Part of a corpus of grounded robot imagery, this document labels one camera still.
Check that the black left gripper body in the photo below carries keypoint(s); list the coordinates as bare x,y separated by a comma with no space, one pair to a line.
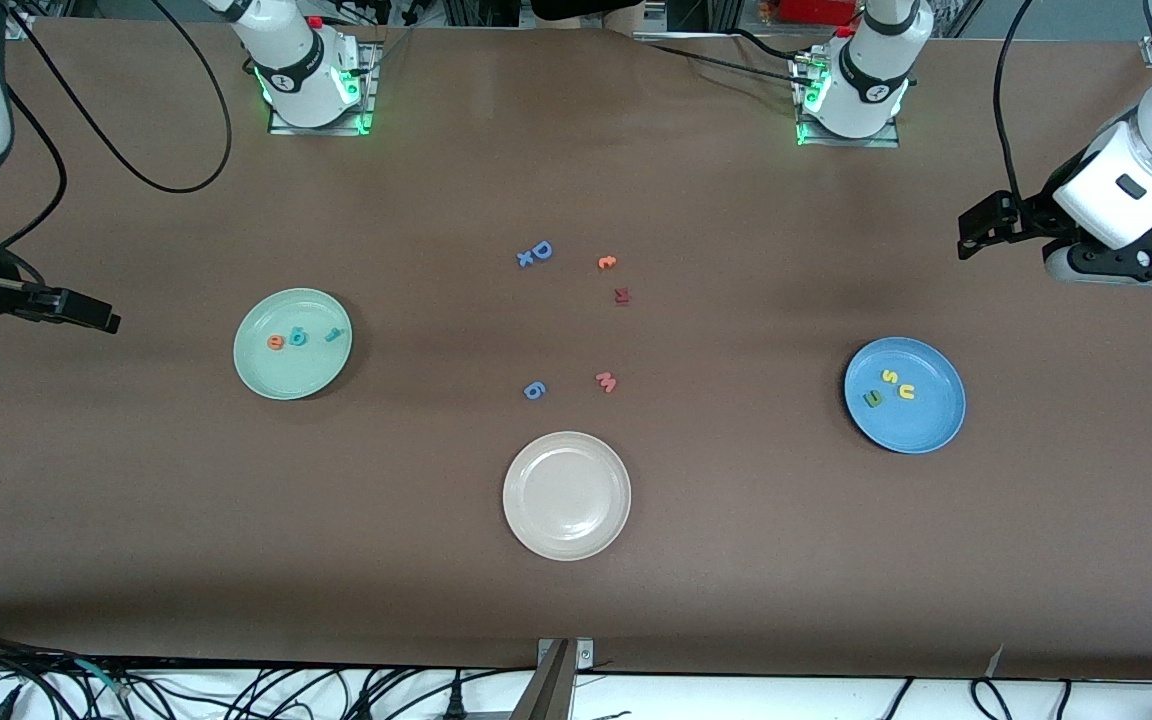
1034,215

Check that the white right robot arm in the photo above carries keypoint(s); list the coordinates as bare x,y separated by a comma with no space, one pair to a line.
301,70

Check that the blue plate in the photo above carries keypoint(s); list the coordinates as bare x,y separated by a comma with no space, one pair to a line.
926,425

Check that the light green plate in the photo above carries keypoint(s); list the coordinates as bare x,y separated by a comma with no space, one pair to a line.
281,378

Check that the brown table cover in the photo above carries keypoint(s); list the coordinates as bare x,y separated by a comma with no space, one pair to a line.
136,520

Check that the red box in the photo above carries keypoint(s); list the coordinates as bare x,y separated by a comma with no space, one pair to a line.
821,10

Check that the pink letter w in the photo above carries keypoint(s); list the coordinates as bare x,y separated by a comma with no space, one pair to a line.
606,382

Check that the person in background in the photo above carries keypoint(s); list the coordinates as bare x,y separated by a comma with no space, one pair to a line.
626,12

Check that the blue letter D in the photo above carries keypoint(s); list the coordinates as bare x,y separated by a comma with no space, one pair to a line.
547,256

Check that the blue digit six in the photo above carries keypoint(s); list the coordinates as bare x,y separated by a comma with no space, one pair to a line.
530,385

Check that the beige plate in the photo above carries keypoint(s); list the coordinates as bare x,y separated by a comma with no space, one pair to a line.
566,495

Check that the black power plug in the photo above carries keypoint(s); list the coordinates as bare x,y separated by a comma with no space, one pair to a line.
454,706

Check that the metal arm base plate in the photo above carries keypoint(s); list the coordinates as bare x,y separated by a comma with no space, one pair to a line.
373,100
836,144

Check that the small metal table bracket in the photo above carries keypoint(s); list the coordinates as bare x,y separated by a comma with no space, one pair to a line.
584,655

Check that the grey aluminium post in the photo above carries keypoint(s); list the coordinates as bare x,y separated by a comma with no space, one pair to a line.
548,695

